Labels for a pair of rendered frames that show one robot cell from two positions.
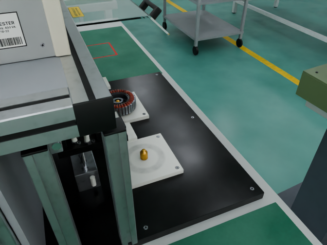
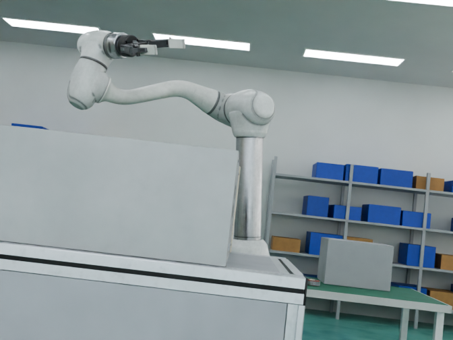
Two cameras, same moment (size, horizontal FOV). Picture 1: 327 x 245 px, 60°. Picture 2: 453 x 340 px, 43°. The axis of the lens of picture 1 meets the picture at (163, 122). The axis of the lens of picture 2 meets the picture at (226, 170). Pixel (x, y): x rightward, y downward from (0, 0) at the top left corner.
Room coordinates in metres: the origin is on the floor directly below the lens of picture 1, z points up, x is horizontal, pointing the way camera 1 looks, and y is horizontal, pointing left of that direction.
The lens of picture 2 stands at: (-0.15, 1.40, 1.21)
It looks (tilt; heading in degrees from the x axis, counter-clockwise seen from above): 4 degrees up; 294
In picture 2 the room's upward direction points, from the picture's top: 6 degrees clockwise
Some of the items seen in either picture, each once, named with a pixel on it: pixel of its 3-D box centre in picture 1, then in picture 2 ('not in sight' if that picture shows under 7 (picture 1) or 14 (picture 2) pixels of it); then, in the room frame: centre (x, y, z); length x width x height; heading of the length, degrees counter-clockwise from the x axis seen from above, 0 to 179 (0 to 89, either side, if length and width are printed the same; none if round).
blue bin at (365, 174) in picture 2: not in sight; (358, 175); (1.41, -6.36, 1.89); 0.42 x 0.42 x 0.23; 21
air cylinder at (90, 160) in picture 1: (85, 169); not in sight; (0.46, 0.18, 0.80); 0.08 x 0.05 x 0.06; 22
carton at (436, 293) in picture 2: not in sight; (438, 298); (0.30, -6.83, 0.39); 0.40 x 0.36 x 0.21; 111
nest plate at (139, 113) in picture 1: (118, 109); not in sight; (0.74, 0.14, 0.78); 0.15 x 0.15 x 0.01; 22
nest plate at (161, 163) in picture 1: (144, 159); not in sight; (0.51, 0.05, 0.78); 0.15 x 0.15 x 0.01; 22
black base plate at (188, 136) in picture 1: (125, 137); not in sight; (0.62, 0.11, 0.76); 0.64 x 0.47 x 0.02; 22
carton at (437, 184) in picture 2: not in sight; (425, 184); (0.58, -6.71, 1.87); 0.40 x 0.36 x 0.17; 112
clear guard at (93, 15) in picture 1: (99, 18); not in sight; (0.81, 0.18, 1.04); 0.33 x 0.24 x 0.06; 112
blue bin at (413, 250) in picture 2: not in sight; (416, 255); (0.62, -6.68, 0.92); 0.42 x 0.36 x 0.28; 112
